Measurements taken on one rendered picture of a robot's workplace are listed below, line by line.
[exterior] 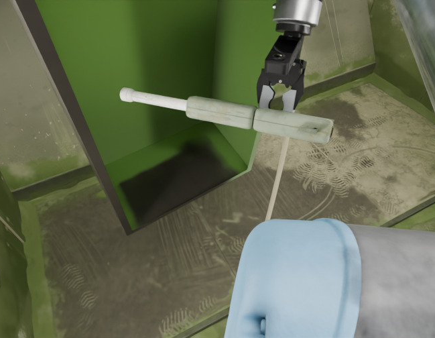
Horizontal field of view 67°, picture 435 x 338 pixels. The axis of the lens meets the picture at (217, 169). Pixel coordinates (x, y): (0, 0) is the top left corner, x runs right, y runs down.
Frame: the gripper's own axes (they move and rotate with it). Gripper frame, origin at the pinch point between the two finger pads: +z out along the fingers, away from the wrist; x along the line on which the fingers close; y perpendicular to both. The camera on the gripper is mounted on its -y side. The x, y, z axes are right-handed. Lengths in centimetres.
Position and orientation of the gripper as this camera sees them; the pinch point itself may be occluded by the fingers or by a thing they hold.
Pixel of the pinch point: (272, 124)
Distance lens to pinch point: 72.7
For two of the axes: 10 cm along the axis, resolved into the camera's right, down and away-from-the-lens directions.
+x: -9.3, -2.4, 3.0
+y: 3.5, -2.4, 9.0
